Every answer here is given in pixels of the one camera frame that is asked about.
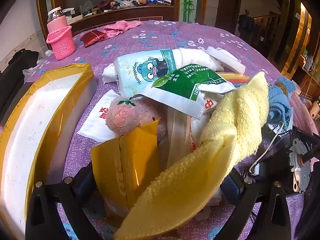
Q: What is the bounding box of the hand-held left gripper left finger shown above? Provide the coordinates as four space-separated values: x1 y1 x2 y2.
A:
25 165 103 240

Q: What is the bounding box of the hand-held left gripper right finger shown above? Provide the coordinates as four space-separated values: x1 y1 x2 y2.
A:
220 167 292 240

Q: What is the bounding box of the yellow towel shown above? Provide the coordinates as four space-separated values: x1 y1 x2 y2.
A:
114 72 269 240

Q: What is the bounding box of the yellow padded envelope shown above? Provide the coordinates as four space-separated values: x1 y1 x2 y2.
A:
90 119 162 210

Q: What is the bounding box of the large white bag red print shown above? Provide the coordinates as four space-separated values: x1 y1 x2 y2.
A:
157 90 225 170

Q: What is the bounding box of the white tray with yellow tape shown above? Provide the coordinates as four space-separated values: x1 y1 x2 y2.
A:
0 63 98 235

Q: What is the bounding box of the pink plush toy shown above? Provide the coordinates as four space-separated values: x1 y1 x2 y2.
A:
105 96 168 143

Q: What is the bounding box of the blue towel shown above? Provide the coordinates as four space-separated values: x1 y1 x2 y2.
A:
266 77 297 132

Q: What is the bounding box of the green and white packet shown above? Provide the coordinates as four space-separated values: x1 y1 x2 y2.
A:
135 64 237 119

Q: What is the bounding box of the small white pouch red print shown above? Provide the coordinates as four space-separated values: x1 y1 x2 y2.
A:
77 89 120 143

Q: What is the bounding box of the black motor with gear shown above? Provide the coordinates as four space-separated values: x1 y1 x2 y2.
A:
260 125 320 195

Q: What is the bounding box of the colourful cloth pack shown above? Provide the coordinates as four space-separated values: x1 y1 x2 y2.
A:
216 71 250 83

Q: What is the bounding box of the cartoon tissue pack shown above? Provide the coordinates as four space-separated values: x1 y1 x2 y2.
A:
114 49 180 98

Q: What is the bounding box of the white foam piece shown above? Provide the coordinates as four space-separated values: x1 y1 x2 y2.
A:
206 46 247 75

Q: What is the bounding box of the clear plastic bag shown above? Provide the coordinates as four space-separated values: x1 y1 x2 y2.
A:
22 46 54 77

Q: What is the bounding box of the rolled white towel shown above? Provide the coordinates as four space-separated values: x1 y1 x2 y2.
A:
101 47 224 84

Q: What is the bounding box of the black bag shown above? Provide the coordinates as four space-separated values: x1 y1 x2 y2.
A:
0 49 40 120

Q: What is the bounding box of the pink cloth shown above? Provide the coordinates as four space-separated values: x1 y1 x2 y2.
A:
102 20 144 39

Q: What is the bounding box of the purple floral tablecloth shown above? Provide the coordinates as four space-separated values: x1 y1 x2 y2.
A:
24 20 320 240

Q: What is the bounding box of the dark figure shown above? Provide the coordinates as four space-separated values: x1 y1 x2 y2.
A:
237 9 257 42

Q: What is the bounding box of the pink bottle with clear lid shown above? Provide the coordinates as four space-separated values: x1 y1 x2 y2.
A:
47 7 68 33

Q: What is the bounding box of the wooden cabinet with clutter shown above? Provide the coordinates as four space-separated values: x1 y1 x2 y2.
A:
36 0 180 34

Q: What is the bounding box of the brown door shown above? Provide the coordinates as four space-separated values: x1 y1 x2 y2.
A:
219 0 242 28

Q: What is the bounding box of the white wire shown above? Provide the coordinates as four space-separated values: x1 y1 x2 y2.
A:
249 121 285 175

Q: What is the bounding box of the bamboo wall decoration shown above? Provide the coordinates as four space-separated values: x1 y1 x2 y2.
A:
181 0 197 23

